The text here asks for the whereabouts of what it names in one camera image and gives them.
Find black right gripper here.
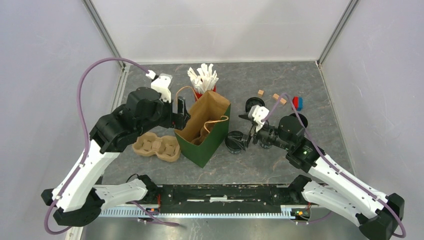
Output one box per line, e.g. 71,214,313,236
228,123,292,151

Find black coffee cup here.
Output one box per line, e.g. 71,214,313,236
259,141,273,149
290,113,309,128
228,148,242,155

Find green paper bag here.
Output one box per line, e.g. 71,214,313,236
174,90,231,168

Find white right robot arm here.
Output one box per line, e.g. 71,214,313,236
239,113,406,240

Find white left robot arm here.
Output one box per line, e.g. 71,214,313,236
41,87,190,227

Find black coffee lid stack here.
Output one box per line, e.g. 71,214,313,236
245,96,265,113

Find red cup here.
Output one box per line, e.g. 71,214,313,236
194,86,216,101

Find white wrapped stirrer bundle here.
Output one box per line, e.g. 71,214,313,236
187,63,219,94

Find brown cardboard cup carrier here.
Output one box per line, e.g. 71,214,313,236
132,132,181,163

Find long wooden block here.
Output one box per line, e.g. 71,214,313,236
272,93,287,106

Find red and blue block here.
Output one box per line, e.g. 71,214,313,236
292,96,304,111

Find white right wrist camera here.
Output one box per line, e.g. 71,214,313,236
248,105,270,133

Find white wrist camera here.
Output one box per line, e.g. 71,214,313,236
145,70,173,103
248,105,270,133

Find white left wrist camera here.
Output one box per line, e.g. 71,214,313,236
145,70,173,103

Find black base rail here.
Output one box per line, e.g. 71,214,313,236
137,184,308,217

